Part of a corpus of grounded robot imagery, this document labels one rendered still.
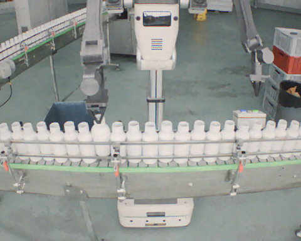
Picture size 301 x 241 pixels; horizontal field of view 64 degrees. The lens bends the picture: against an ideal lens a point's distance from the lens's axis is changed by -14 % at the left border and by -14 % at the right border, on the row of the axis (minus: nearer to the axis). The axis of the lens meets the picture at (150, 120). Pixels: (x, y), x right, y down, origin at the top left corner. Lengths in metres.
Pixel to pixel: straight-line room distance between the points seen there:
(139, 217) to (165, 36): 1.20
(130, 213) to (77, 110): 0.76
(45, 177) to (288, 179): 1.07
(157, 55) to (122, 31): 3.30
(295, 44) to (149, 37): 1.98
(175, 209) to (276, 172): 0.88
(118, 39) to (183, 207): 3.52
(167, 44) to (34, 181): 0.93
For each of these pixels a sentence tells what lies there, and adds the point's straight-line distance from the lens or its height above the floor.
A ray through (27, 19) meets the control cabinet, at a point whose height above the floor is 0.67.
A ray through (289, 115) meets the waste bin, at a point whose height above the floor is 0.41.
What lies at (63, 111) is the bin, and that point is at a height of 0.89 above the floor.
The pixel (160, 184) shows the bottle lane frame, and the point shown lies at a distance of 1.11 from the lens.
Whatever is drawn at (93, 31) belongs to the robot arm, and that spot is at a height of 1.51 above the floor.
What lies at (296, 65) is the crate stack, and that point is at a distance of 3.20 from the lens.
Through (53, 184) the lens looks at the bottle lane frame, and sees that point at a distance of 1.18.
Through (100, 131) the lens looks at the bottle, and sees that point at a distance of 0.98.
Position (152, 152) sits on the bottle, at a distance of 1.02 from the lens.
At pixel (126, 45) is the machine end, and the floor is 0.29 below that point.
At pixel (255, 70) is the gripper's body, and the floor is 1.29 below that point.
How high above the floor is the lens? 1.71
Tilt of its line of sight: 33 degrees down
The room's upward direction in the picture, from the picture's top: straight up
